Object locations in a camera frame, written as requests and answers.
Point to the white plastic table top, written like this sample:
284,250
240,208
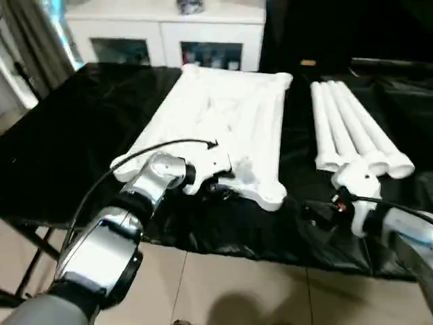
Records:
209,111

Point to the white plastic table leg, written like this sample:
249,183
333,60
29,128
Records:
358,128
340,128
322,128
374,128

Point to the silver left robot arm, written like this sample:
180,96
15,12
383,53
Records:
101,243

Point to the black table mat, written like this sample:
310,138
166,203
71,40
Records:
84,135

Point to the dark long bar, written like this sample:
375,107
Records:
389,61

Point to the black box with tan label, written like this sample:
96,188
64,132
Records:
304,34

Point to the white glass-door cabinet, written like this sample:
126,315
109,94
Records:
162,20

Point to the dark bundle on cabinet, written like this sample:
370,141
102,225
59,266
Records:
190,6

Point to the grey curtain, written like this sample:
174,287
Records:
34,34

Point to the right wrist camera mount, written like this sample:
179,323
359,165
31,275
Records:
358,177

